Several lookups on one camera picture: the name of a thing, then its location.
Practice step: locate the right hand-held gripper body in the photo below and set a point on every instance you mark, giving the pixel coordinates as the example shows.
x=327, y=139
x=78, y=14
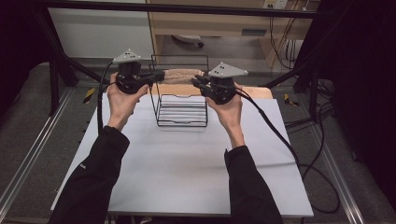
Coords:
x=222, y=90

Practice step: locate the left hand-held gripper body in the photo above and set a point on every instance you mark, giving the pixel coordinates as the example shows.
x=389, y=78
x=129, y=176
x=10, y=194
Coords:
x=129, y=79

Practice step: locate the brown towel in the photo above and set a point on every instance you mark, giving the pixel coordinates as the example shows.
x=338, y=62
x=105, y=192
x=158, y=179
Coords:
x=180, y=76

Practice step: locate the person's left hand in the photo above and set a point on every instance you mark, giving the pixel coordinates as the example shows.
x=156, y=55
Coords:
x=121, y=104

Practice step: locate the person's right hand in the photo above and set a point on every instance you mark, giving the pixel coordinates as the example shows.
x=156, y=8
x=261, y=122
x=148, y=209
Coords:
x=232, y=119

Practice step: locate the yellow black floor tape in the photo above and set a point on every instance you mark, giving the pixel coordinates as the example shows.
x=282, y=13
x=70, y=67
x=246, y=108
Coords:
x=290, y=100
x=89, y=95

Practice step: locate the light wooden desk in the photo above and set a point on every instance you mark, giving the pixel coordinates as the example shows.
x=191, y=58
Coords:
x=218, y=25

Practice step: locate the white cabinet panel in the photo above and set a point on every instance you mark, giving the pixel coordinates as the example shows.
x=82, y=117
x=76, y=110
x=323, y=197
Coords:
x=93, y=34

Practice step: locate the black metal stand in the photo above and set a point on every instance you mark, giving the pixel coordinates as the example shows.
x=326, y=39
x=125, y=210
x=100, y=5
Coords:
x=313, y=93
x=54, y=84

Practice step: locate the white table cover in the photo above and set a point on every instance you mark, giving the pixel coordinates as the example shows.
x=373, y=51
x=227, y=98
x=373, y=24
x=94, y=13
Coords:
x=174, y=168

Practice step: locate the white power strip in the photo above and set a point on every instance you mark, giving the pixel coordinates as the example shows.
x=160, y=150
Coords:
x=275, y=3

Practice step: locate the black curtain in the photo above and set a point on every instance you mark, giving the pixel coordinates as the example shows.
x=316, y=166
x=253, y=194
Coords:
x=364, y=77
x=18, y=46

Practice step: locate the black metal frame bar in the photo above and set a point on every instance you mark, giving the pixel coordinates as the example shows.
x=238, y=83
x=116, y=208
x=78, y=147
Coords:
x=186, y=9

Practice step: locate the aluminium floor rail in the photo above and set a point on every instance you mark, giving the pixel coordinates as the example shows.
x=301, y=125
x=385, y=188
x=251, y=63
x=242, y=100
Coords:
x=34, y=147
x=337, y=177

